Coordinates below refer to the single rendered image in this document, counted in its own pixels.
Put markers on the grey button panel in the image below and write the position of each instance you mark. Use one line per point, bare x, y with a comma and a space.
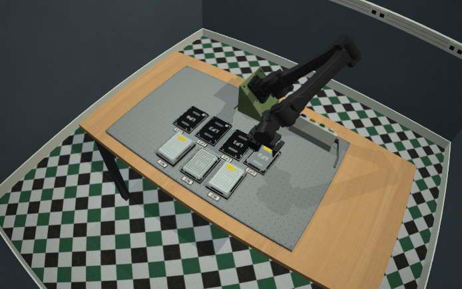
316, 133

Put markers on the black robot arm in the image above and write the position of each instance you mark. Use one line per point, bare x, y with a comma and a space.
343, 51

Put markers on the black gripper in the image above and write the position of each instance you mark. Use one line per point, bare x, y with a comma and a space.
275, 148

